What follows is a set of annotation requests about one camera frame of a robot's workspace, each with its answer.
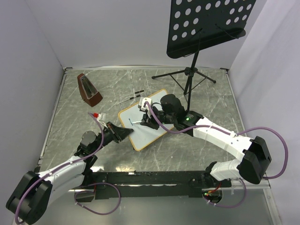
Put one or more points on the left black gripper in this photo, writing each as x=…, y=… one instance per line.
x=118, y=134

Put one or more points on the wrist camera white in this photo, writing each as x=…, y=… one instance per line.
x=100, y=117
x=144, y=105

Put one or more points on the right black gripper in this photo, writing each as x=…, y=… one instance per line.
x=150, y=123

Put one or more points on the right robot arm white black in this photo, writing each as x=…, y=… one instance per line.
x=251, y=155

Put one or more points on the brown wooden metronome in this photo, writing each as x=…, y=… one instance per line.
x=88, y=91

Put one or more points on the black music stand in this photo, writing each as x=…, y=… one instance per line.
x=200, y=24

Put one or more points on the yellow framed whiteboard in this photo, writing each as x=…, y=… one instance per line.
x=142, y=135

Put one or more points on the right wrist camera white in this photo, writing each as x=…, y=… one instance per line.
x=144, y=105

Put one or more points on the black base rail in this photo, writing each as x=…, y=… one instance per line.
x=152, y=184

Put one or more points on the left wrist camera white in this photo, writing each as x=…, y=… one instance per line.
x=100, y=117

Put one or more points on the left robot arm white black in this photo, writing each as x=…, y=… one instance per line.
x=35, y=191

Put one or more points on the aluminium extrusion frame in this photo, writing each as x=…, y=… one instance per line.
x=31, y=93

